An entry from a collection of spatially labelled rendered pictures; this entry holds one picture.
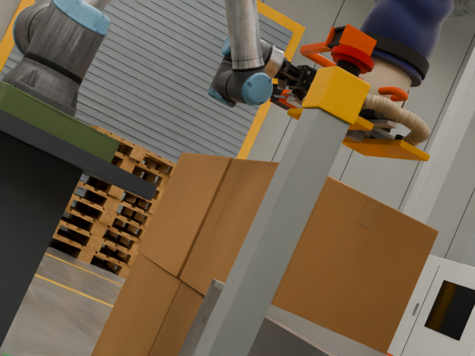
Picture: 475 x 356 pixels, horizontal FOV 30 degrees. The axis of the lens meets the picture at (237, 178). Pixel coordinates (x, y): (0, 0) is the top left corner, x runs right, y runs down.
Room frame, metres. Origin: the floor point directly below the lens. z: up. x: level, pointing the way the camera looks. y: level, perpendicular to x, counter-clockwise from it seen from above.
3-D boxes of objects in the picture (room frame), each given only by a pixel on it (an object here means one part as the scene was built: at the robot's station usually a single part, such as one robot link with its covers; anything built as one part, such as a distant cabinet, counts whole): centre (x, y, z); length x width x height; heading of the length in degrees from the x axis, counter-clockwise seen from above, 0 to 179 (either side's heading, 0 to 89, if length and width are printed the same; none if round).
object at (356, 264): (2.44, -0.24, 0.74); 0.60 x 0.40 x 0.40; 17
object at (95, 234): (9.67, 1.28, 0.65); 1.29 x 1.10 x 1.30; 21
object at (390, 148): (2.46, -0.34, 1.13); 0.34 x 0.10 x 0.05; 21
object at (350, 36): (2.05, -0.11, 1.24); 0.09 x 0.08 x 0.05; 111
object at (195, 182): (3.02, -0.06, 0.74); 0.60 x 0.40 x 0.40; 17
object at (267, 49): (2.55, 0.13, 1.23); 0.12 x 0.09 x 0.10; 111
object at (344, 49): (1.36, -0.09, 1.02); 0.07 x 0.07 x 0.04
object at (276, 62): (2.58, 0.05, 1.24); 0.09 x 0.05 x 0.10; 21
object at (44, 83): (2.13, 0.52, 0.86); 0.19 x 0.19 x 0.10
